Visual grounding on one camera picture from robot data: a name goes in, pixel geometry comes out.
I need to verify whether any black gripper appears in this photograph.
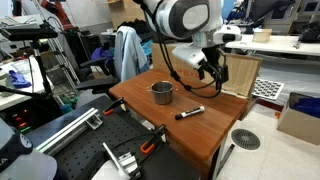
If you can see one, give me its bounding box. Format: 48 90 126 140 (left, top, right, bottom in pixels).
198 45 230 92

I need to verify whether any black Expo marker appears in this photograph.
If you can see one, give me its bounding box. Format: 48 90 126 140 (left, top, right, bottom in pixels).
174 105 206 121

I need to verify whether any silver metal pot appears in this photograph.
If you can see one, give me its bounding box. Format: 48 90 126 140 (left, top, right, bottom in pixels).
146 80 178 106

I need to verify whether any light plywood panel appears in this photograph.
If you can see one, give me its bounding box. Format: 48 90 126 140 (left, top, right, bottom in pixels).
219 53 260 98

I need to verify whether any brown cardboard sheet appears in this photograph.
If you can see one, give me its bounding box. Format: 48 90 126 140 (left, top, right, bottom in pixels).
151 42 264 100

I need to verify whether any checkerboard calibration board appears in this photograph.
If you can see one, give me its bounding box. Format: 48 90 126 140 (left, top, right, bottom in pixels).
251 78 285 101

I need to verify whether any small wooden box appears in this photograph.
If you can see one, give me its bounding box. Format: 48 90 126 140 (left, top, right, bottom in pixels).
252 28 273 44

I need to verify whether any long white table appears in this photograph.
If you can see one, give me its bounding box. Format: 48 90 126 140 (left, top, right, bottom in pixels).
226 34 320 58

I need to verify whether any black round floor fan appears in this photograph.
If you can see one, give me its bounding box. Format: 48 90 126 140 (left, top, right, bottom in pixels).
230 128 262 151

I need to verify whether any light blue shirt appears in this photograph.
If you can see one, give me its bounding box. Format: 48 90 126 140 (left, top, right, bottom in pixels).
114 25 151 83

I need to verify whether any black metal bar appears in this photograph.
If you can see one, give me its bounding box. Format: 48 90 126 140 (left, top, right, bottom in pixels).
216 143 236 178

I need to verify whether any black orange clamp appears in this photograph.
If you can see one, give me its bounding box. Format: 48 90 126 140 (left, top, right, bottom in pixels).
139 124 169 156
102 97 129 117

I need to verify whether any open cardboard box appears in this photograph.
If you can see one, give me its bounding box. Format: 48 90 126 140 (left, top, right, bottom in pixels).
276 91 320 147

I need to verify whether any blue plastic bag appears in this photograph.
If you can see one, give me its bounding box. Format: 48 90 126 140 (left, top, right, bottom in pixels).
291 97 320 119

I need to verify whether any tan cardboard box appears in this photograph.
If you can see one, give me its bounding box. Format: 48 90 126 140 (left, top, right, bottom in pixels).
108 0 148 30

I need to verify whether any black bag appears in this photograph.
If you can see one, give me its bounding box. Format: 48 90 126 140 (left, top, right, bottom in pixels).
297 22 320 44

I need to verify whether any black office chair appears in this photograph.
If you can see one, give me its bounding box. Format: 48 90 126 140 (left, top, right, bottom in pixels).
74 56 121 96

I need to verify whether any purple cloth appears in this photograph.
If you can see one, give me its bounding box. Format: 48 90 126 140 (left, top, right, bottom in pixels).
90 46 114 62

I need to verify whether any silver stepladder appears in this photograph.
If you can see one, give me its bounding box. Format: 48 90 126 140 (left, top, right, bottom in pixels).
31 0 81 88

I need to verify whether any black computer case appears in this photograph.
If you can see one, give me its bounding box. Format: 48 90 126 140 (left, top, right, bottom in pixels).
0 99 64 135

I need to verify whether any blue cloth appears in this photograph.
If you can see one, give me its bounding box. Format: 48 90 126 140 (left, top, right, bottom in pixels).
8 69 33 89

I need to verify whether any white side table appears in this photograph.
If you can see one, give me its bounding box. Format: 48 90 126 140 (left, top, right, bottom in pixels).
0 58 54 112

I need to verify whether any navy and grey cap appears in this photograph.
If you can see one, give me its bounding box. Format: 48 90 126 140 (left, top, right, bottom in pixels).
0 117 58 180

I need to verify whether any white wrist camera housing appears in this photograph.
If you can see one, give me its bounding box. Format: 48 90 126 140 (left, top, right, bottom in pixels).
172 44 207 70

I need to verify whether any short aluminium bracket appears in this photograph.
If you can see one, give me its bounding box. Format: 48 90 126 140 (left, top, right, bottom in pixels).
101 141 143 180

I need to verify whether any long aluminium rail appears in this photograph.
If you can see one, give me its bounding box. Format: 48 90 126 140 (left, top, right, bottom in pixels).
34 107 104 157

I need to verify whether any black camera on tripod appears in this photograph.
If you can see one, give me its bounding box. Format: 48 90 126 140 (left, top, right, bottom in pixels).
0 22 64 111

